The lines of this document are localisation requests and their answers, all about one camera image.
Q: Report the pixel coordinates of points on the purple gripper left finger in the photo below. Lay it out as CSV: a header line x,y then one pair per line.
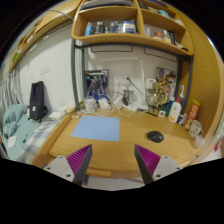
x,y
72,167

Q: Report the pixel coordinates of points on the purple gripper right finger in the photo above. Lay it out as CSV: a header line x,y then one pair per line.
x,y
152,166

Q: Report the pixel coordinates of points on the black computer mouse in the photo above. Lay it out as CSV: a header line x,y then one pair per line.
x,y
155,136

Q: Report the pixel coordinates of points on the blue mouse pad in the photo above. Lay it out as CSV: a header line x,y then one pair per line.
x,y
98,128

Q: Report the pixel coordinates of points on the plaid bed blanket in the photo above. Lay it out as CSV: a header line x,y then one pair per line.
x,y
36,141

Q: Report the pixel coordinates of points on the white ceramic mug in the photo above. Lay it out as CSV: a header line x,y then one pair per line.
x,y
195,129

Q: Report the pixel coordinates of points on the white lotion pump bottle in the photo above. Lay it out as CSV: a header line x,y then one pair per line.
x,y
176,107

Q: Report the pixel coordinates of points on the gold robot figurine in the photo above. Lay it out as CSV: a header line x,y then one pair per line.
x,y
157,99

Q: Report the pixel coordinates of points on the clear plastic cup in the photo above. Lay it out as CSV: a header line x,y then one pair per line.
x,y
90,104

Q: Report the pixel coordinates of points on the white power strip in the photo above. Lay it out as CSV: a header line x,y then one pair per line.
x,y
120,105

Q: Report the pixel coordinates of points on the black backpack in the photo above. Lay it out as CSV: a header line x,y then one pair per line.
x,y
36,104

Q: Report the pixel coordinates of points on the white power adapter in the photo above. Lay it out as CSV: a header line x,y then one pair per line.
x,y
103,103

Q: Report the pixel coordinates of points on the red yellow snack can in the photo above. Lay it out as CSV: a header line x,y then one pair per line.
x,y
192,114

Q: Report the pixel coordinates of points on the teal pillow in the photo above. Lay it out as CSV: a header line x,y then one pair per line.
x,y
11,118

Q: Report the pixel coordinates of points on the robot model kit box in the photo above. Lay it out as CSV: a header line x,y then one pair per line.
x,y
97,82

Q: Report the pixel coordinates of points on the blue bottle on shelf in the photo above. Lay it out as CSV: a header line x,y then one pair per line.
x,y
89,29

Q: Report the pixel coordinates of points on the dark jar on shelf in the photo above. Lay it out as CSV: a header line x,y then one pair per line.
x,y
100,28

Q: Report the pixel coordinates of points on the white blue tub on shelf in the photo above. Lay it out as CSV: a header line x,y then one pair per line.
x,y
129,27

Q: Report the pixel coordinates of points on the wooden shelf unit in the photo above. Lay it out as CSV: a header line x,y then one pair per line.
x,y
146,22

